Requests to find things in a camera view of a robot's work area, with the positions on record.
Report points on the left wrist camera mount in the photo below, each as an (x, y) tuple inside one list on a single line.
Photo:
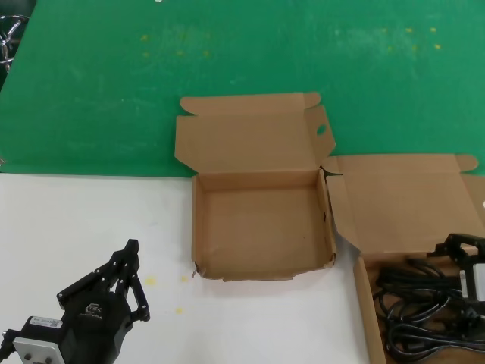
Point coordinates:
[(38, 341)]

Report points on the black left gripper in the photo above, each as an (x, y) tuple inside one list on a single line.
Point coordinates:
[(94, 330)]

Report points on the black stool with chrome base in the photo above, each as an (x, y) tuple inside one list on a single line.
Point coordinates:
[(15, 27)]

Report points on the green table mat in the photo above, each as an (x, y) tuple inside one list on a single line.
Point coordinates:
[(113, 95)]

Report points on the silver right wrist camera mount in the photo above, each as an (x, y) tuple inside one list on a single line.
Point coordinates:
[(473, 282)]

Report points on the cardboard box with holed flap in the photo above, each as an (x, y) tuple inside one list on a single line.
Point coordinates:
[(261, 227)]

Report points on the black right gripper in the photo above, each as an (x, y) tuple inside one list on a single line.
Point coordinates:
[(470, 258)]

